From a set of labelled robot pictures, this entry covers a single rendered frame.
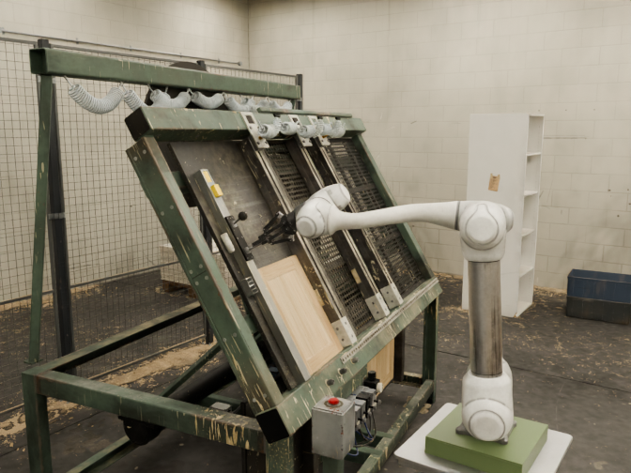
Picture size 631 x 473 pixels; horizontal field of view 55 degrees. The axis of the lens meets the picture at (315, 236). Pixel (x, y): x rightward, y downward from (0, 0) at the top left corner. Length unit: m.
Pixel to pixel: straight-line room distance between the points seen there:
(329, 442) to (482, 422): 0.53
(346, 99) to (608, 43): 3.38
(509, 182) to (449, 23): 2.63
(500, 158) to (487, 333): 4.44
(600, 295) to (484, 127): 2.04
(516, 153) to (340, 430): 4.53
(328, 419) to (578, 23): 6.21
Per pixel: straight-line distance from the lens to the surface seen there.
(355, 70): 8.66
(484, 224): 1.85
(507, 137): 6.29
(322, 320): 2.75
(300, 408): 2.34
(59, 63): 2.73
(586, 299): 6.66
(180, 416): 2.52
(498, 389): 2.02
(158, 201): 2.32
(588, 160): 7.54
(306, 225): 1.98
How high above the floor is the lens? 1.87
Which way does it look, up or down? 10 degrees down
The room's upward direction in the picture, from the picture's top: straight up
